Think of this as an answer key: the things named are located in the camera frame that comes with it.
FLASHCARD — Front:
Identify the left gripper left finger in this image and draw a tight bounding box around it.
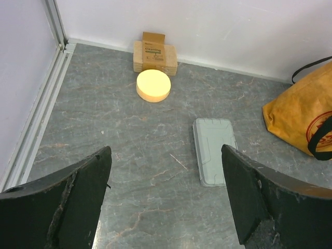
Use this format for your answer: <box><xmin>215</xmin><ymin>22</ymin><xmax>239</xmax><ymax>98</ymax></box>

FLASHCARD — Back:
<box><xmin>1</xmin><ymin>146</ymin><xmax>112</xmax><ymax>248</ymax></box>

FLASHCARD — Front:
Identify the grey plastic tool case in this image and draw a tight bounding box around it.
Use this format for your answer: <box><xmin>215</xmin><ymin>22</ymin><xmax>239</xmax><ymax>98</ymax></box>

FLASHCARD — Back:
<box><xmin>192</xmin><ymin>118</ymin><xmax>238</xmax><ymax>187</ymax></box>

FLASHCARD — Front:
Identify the brown cardboard box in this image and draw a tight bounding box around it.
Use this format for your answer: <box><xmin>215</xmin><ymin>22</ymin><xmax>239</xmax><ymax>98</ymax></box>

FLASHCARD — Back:
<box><xmin>133</xmin><ymin>32</ymin><xmax>178</xmax><ymax>76</ymax></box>

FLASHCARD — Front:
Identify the yellow Trader Joe's tote bag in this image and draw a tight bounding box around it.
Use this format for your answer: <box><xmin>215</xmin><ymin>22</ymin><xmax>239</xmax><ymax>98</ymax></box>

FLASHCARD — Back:
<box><xmin>262</xmin><ymin>57</ymin><xmax>331</xmax><ymax>161</ymax></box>

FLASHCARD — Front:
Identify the yellow round sponge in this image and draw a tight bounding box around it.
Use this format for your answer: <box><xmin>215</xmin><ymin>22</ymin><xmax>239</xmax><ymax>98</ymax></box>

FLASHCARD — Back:
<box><xmin>136</xmin><ymin>70</ymin><xmax>171</xmax><ymax>103</ymax></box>

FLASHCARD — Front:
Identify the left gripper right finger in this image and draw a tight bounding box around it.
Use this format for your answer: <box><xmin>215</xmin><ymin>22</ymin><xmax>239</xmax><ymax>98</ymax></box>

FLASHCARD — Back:
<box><xmin>221</xmin><ymin>145</ymin><xmax>331</xmax><ymax>248</ymax></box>

